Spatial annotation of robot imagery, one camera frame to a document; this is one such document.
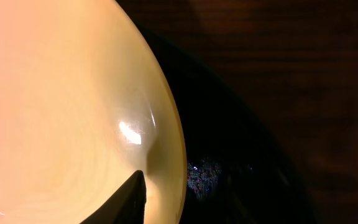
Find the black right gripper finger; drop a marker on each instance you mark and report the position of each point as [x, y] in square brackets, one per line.
[125, 206]

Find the black round tray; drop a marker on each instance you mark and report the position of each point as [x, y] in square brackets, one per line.
[236, 170]

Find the yellow plate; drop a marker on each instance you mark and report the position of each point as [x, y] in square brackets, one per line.
[83, 105]

